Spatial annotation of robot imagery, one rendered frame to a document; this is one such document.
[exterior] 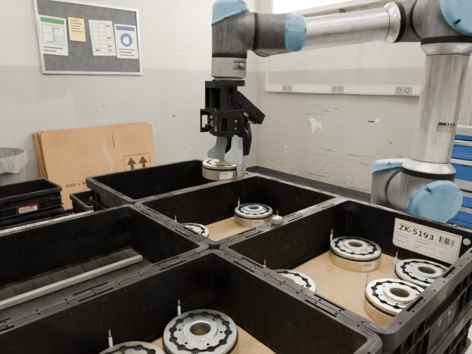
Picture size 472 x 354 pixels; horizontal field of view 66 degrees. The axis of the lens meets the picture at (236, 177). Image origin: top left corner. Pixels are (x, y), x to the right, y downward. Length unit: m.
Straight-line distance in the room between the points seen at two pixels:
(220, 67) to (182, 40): 3.36
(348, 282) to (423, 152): 0.37
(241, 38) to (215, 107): 0.15
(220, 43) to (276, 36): 0.11
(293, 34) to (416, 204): 0.47
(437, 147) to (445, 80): 0.15
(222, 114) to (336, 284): 0.40
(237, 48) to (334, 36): 0.28
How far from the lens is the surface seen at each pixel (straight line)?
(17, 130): 3.52
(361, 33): 0.98
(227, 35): 0.77
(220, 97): 0.77
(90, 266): 0.82
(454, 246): 0.81
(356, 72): 3.89
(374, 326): 0.46
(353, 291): 0.71
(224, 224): 0.96
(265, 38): 0.78
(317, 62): 4.17
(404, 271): 0.75
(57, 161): 3.43
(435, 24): 0.93
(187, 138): 4.15
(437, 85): 0.92
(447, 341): 0.69
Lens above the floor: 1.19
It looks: 15 degrees down
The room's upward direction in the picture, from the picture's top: straight up
